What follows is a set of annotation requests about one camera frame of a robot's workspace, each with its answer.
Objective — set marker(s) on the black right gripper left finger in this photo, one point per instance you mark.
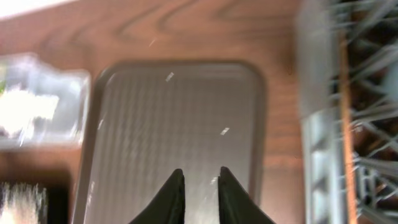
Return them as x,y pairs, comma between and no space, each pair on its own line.
168,205

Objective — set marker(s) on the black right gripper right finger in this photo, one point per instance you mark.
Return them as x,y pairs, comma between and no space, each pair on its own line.
234,203

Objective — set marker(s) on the pile of white rice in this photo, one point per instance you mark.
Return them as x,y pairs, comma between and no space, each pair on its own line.
23,203

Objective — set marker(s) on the white tissue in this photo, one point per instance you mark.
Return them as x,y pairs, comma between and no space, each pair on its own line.
19,109

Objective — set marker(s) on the wooden chopstick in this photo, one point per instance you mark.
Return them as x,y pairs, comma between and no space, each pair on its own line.
346,128

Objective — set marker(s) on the clear plastic waste bin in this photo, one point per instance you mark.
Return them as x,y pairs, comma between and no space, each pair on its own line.
27,72

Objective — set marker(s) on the grey plastic dishwasher rack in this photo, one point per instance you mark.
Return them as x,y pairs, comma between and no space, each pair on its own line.
371,35

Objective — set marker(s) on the dark brown serving tray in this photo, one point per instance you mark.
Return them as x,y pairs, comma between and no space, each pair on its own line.
148,118

